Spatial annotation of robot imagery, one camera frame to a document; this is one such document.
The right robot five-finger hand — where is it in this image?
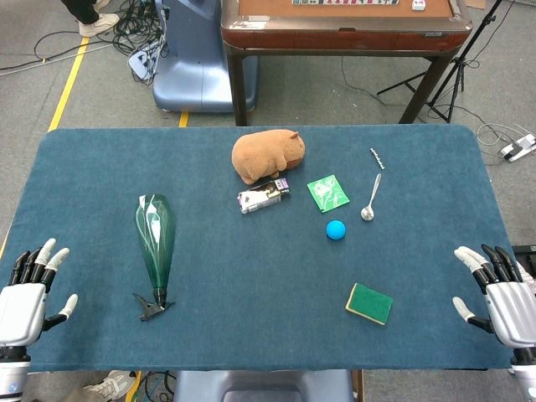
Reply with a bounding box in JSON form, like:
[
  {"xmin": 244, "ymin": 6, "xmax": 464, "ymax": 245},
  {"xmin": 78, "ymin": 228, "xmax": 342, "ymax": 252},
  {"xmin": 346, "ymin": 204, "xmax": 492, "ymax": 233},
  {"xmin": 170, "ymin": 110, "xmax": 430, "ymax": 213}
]
[{"xmin": 451, "ymin": 244, "xmax": 536, "ymax": 349}]

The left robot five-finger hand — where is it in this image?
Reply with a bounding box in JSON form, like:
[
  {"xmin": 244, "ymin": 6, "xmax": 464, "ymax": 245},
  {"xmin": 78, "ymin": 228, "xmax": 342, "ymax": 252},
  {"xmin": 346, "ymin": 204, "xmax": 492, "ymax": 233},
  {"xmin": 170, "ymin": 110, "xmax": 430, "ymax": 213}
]
[{"xmin": 0, "ymin": 237, "xmax": 80, "ymax": 348}]

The green spray bottle black trigger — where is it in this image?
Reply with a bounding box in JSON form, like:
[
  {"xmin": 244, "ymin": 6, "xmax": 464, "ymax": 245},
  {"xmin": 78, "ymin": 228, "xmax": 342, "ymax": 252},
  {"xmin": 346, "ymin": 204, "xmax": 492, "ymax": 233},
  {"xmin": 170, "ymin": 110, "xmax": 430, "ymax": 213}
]
[{"xmin": 132, "ymin": 193, "xmax": 177, "ymax": 322}]

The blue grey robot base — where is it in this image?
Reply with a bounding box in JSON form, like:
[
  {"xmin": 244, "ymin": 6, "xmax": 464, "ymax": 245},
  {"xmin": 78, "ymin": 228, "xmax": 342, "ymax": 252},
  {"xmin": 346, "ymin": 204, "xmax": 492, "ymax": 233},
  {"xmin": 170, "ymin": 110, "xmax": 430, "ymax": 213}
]
[{"xmin": 152, "ymin": 0, "xmax": 260, "ymax": 114}]

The black tripod stand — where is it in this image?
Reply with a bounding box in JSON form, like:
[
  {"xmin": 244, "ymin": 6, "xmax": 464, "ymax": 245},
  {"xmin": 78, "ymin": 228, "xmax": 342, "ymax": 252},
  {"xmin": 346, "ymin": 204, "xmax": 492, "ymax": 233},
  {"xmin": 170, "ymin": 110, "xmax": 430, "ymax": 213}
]
[{"xmin": 376, "ymin": 0, "xmax": 514, "ymax": 124}]

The grey white sneaker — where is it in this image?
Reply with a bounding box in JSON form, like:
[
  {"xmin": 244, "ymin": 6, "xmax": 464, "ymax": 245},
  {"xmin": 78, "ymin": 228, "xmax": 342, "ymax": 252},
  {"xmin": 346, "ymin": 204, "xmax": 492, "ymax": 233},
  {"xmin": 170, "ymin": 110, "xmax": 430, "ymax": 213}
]
[{"xmin": 83, "ymin": 369, "xmax": 136, "ymax": 401}]

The green yellow sponge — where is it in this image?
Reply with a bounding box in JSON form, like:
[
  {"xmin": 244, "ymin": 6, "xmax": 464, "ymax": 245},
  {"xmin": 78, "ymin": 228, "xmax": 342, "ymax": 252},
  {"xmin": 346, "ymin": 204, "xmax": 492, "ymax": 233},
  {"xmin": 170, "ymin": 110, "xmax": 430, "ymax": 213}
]
[{"xmin": 344, "ymin": 282, "xmax": 394, "ymax": 327}]

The white power strip with plugs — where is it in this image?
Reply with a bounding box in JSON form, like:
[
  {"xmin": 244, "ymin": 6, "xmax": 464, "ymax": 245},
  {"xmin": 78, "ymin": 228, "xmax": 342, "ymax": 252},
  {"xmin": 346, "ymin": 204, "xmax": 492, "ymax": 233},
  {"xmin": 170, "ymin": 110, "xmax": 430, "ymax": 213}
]
[{"xmin": 501, "ymin": 132, "xmax": 536, "ymax": 162}]

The metal spoon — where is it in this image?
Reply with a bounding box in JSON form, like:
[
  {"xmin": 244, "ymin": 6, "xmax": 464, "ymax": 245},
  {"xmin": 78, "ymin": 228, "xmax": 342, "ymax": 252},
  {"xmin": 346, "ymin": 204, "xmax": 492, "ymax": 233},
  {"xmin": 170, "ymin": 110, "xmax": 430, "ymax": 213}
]
[{"xmin": 360, "ymin": 173, "xmax": 383, "ymax": 222}]

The blue ball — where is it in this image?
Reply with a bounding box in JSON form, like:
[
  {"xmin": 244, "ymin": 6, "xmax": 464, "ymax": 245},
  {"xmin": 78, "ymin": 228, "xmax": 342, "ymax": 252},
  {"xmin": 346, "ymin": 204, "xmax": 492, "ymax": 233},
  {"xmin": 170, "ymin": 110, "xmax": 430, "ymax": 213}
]
[{"xmin": 326, "ymin": 219, "xmax": 348, "ymax": 241}]

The green square sachet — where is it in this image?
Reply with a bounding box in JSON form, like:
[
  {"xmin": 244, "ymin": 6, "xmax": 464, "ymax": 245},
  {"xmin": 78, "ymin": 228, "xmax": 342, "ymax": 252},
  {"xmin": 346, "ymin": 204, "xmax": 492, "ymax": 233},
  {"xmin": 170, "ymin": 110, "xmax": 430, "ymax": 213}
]
[{"xmin": 307, "ymin": 173, "xmax": 351, "ymax": 214}]

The blue felt table cloth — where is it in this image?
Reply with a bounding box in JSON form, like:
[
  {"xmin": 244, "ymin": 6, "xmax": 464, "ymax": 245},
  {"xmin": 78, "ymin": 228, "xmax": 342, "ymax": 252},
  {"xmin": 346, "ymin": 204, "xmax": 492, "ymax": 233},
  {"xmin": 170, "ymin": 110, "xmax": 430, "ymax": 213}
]
[{"xmin": 0, "ymin": 123, "xmax": 529, "ymax": 373}]

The grey blue robot torso base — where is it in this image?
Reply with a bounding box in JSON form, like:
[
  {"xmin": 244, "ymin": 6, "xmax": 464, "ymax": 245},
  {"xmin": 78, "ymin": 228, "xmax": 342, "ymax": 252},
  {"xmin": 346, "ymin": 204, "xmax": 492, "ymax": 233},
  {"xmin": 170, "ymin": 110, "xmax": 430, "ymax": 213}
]
[{"xmin": 173, "ymin": 369, "xmax": 355, "ymax": 402}]

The brown capybara plush toy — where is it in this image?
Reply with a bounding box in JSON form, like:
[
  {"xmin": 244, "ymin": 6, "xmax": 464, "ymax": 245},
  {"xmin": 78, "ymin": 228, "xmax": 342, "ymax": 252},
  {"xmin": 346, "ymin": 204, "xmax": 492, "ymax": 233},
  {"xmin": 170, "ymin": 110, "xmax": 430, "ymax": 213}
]
[{"xmin": 231, "ymin": 128, "xmax": 306, "ymax": 186}]

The white sneaker with black trouser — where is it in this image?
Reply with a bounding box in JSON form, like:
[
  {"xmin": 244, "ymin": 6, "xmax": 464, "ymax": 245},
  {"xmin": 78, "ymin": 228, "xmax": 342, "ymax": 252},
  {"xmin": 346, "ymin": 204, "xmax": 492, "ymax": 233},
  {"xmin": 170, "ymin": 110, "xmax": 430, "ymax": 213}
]
[{"xmin": 78, "ymin": 13, "xmax": 121, "ymax": 38}]

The black trouser leg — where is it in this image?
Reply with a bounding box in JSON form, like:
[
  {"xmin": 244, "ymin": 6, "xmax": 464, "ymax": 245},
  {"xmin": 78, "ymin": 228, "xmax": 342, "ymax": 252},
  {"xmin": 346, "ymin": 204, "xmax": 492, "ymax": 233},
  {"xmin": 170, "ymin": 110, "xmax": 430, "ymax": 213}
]
[{"xmin": 60, "ymin": 0, "xmax": 101, "ymax": 25}]

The wooden mahjong table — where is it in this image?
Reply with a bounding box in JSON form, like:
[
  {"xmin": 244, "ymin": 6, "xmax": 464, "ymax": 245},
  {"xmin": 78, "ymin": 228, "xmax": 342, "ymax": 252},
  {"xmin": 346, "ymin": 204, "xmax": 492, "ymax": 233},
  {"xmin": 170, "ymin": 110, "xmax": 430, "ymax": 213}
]
[{"xmin": 220, "ymin": 0, "xmax": 473, "ymax": 126}]

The row of mahjong tiles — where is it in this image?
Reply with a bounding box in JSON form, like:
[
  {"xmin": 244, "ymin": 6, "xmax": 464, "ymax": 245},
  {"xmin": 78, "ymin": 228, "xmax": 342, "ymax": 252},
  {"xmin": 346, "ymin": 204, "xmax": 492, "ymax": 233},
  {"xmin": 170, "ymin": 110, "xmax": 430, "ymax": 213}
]
[{"xmin": 291, "ymin": 0, "xmax": 400, "ymax": 7}]

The white floor cable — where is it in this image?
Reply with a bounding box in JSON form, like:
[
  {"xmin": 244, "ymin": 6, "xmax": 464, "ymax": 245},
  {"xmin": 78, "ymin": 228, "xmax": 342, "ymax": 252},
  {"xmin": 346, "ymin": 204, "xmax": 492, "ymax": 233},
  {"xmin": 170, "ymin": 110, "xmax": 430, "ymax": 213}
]
[{"xmin": 476, "ymin": 122, "xmax": 536, "ymax": 159}]

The thin black floor cable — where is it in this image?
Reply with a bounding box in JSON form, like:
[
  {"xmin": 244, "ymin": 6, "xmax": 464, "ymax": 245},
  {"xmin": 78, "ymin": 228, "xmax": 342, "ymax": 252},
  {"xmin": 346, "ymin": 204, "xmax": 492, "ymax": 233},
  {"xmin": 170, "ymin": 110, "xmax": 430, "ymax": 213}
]
[{"xmin": 340, "ymin": 56, "xmax": 422, "ymax": 109}]

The white power strip among cables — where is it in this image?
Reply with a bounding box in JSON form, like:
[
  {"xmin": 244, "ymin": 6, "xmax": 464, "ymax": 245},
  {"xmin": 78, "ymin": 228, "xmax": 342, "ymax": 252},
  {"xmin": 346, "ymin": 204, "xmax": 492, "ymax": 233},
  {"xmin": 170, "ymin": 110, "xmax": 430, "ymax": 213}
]
[{"xmin": 127, "ymin": 41, "xmax": 165, "ymax": 83}]

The black cable bundle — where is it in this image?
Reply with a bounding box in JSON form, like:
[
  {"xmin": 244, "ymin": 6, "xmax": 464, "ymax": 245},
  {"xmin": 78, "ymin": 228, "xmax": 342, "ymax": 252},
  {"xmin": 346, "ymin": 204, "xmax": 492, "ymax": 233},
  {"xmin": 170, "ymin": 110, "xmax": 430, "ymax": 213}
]
[{"xmin": 111, "ymin": 0, "xmax": 171, "ymax": 87}]

